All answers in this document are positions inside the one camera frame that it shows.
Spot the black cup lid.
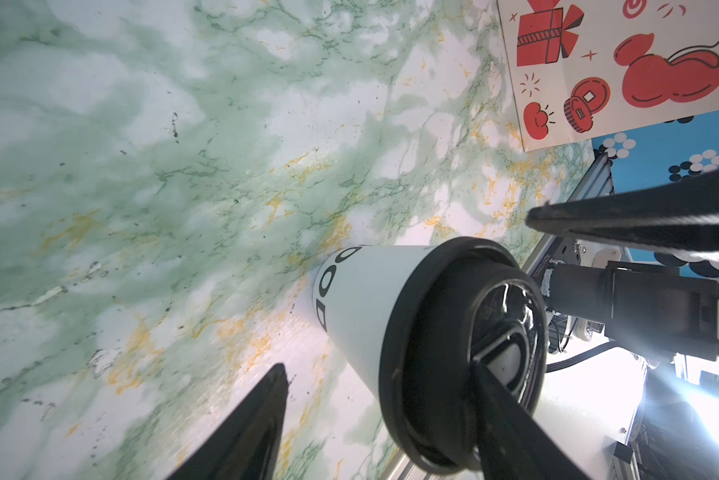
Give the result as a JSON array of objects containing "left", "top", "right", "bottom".
[{"left": 379, "top": 237, "right": 547, "bottom": 475}]

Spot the white paper coffee cup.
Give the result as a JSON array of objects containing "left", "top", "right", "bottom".
[{"left": 312, "top": 245, "right": 433, "bottom": 397}]

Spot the white red paper gift bag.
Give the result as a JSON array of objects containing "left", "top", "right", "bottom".
[{"left": 497, "top": 0, "right": 719, "bottom": 151}]

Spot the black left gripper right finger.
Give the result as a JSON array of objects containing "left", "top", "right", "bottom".
[{"left": 471, "top": 361, "right": 587, "bottom": 479}]

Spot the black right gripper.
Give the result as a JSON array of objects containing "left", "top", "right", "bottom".
[{"left": 525, "top": 170, "right": 719, "bottom": 360}]

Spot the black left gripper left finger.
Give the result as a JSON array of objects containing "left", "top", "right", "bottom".
[{"left": 170, "top": 363, "right": 289, "bottom": 479}]

